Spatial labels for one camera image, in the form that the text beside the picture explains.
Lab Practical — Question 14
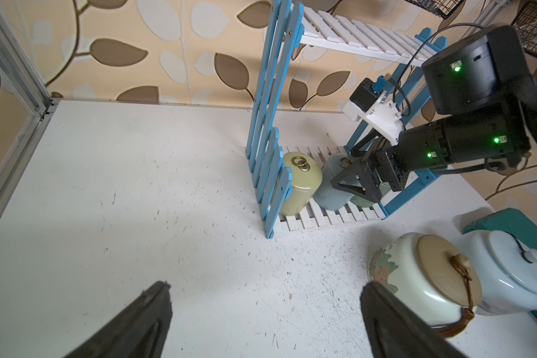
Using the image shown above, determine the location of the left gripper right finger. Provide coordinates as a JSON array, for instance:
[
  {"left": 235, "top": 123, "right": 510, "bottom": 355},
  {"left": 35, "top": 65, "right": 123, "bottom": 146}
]
[{"left": 360, "top": 281, "right": 464, "bottom": 357}]

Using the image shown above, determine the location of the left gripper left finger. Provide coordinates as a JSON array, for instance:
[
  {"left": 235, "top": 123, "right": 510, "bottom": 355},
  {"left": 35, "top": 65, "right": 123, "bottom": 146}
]
[{"left": 67, "top": 281, "right": 172, "bottom": 357}]

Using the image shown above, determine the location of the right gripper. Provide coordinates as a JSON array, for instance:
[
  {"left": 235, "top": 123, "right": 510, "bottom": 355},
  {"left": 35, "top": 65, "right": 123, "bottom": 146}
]
[{"left": 331, "top": 129, "right": 410, "bottom": 204}]

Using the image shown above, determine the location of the blue-grey tea canister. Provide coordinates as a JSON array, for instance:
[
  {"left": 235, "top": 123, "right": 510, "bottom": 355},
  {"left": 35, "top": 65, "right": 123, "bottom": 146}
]
[{"left": 312, "top": 153, "right": 357, "bottom": 212}]

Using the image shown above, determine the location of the cream jar with tan lid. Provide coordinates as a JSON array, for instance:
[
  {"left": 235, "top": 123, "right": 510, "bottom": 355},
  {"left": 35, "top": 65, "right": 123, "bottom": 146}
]
[{"left": 368, "top": 233, "right": 483, "bottom": 338}]

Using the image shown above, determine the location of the blue and white wooden shelf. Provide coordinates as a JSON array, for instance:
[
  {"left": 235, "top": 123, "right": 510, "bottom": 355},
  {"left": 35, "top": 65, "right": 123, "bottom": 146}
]
[{"left": 245, "top": 0, "right": 448, "bottom": 240}]

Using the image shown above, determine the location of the white ceramic jar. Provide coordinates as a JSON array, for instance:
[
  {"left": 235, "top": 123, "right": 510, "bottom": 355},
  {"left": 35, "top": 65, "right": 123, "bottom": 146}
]
[{"left": 452, "top": 230, "right": 537, "bottom": 316}]

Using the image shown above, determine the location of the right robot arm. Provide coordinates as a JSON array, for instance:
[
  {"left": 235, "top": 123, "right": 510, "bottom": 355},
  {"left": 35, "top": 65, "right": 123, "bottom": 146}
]
[{"left": 331, "top": 25, "right": 537, "bottom": 203}]

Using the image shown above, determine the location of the green tea canister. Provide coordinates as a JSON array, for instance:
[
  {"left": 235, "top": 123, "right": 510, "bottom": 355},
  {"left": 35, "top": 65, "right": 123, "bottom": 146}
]
[{"left": 350, "top": 180, "right": 392, "bottom": 210}]

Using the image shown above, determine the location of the yellow-green tea canister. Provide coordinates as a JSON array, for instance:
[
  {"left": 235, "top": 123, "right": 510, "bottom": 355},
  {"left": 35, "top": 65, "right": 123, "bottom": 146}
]
[{"left": 280, "top": 152, "right": 323, "bottom": 216}]

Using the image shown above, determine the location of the green plastic tool case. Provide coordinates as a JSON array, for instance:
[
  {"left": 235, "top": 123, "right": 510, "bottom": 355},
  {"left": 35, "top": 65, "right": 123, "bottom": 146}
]
[{"left": 456, "top": 208, "right": 537, "bottom": 319}]

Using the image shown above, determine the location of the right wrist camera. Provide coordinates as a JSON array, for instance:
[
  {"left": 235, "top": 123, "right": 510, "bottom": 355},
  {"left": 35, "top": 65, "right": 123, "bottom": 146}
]
[{"left": 342, "top": 76, "right": 404, "bottom": 146}]

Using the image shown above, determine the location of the back black wire basket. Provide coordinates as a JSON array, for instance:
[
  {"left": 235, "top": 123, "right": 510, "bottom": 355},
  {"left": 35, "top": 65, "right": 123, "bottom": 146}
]
[{"left": 406, "top": 0, "right": 465, "bottom": 19}]

